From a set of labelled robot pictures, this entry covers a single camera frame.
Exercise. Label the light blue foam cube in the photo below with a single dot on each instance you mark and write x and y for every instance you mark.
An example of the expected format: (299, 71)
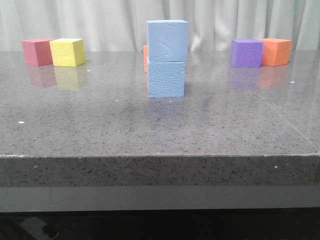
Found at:
(167, 40)
(166, 79)

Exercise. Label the damaged orange foam cube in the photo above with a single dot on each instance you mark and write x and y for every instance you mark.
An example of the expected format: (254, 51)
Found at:
(145, 58)

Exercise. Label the purple foam cube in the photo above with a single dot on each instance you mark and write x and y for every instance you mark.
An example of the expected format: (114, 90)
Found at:
(246, 53)

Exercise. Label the grey curtain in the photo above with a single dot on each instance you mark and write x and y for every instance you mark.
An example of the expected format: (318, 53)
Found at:
(121, 25)

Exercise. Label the yellow foam cube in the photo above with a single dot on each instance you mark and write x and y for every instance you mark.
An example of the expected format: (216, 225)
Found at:
(67, 52)

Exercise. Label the red foam cube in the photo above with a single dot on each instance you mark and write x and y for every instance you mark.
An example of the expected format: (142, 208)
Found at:
(37, 51)

